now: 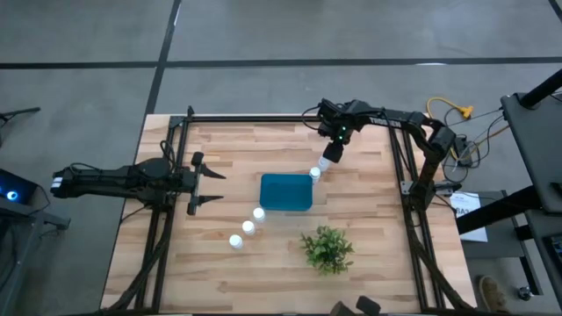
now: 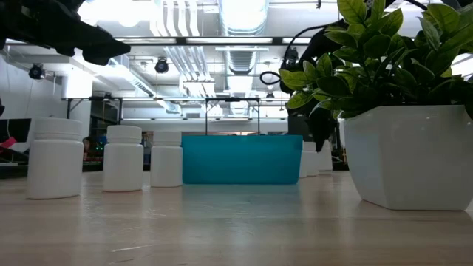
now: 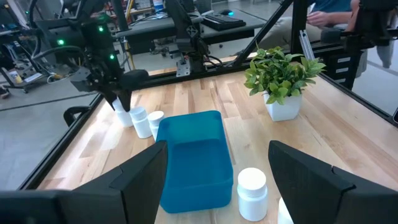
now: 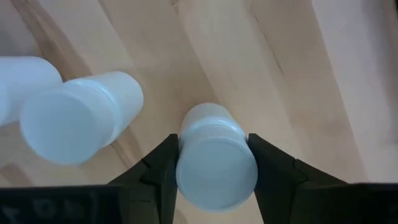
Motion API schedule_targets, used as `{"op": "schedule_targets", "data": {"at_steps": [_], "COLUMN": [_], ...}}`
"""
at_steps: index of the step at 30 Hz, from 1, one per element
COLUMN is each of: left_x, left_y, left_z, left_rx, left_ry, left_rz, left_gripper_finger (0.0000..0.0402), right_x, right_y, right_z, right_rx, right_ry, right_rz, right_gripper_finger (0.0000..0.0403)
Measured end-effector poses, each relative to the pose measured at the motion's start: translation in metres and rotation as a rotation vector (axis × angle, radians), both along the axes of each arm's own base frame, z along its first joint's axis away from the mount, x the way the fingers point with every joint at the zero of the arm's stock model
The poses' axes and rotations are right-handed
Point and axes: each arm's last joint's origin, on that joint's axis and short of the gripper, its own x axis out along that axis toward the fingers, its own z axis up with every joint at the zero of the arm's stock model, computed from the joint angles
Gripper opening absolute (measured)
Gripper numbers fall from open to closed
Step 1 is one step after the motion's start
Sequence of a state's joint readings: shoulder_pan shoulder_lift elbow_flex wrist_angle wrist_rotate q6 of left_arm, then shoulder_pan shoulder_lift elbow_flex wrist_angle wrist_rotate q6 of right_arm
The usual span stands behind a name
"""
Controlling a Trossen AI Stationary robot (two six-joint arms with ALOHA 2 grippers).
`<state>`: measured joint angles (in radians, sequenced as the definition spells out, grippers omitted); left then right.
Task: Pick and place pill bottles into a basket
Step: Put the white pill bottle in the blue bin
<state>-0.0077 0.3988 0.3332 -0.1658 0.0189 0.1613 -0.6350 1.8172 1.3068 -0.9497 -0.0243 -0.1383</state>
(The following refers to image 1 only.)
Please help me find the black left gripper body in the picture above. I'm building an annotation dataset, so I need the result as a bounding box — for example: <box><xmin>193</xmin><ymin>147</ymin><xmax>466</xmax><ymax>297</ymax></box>
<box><xmin>181</xmin><ymin>151</ymin><xmax>205</xmax><ymax>217</ymax></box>

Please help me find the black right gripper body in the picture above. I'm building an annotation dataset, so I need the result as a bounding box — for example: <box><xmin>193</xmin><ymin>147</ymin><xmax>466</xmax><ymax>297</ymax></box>
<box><xmin>315</xmin><ymin>97</ymin><xmax>358</xmax><ymax>146</ymax></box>

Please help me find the teal plastic basket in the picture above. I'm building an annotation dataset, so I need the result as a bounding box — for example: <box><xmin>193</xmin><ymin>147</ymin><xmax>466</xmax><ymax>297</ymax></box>
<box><xmin>258</xmin><ymin>173</ymin><xmax>315</xmax><ymax>212</ymax></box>

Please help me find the green plant in white pot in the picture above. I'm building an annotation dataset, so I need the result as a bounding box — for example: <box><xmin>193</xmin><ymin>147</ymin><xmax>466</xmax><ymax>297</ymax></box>
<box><xmin>299</xmin><ymin>225</ymin><xmax>356</xmax><ymax>277</ymax></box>

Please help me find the black power adapter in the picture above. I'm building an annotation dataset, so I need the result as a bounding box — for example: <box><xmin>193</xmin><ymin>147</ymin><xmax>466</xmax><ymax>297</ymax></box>
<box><xmin>451</xmin><ymin>134</ymin><xmax>474</xmax><ymax>168</ymax></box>

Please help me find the white paper sheet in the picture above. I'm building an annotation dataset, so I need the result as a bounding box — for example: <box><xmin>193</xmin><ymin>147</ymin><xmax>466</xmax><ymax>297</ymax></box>
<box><xmin>450</xmin><ymin>190</ymin><xmax>489</xmax><ymax>243</ymax></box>

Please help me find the black stand beam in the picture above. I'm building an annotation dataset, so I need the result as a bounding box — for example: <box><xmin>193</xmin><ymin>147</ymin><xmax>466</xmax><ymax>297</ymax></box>
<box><xmin>456</xmin><ymin>186</ymin><xmax>545</xmax><ymax>236</ymax></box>

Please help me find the grey metal stand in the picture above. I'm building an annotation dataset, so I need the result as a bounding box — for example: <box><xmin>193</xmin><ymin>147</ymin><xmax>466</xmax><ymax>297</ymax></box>
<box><xmin>0</xmin><ymin>201</ymin><xmax>71</xmax><ymax>316</ymax></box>

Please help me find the black box with blue light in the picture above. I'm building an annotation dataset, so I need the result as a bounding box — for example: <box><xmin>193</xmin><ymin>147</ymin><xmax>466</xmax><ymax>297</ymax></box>
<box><xmin>0</xmin><ymin>169</ymin><xmax>39</xmax><ymax>205</ymax></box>

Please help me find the black tripod leg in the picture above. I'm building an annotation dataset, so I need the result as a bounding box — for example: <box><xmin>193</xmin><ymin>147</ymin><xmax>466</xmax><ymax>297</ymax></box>
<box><xmin>0</xmin><ymin>106</ymin><xmax>41</xmax><ymax>148</ymax></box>

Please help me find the dark grey cart top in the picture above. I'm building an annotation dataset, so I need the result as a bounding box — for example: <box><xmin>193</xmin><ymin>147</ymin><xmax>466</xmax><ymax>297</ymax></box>
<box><xmin>500</xmin><ymin>91</ymin><xmax>562</xmax><ymax>216</ymax></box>

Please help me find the person's shoe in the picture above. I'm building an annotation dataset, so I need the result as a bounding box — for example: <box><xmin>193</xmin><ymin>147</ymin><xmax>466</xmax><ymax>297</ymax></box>
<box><xmin>478</xmin><ymin>275</ymin><xmax>510</xmax><ymax>313</ymax></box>

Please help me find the black stand pole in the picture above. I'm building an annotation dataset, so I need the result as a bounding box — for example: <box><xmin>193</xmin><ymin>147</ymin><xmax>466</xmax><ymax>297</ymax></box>
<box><xmin>520</xmin><ymin>68</ymin><xmax>562</xmax><ymax>109</ymax></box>

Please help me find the yellow extension cable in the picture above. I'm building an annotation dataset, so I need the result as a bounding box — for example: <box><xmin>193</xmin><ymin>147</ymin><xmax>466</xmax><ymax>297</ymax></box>
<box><xmin>426</xmin><ymin>96</ymin><xmax>510</xmax><ymax>162</ymax></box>

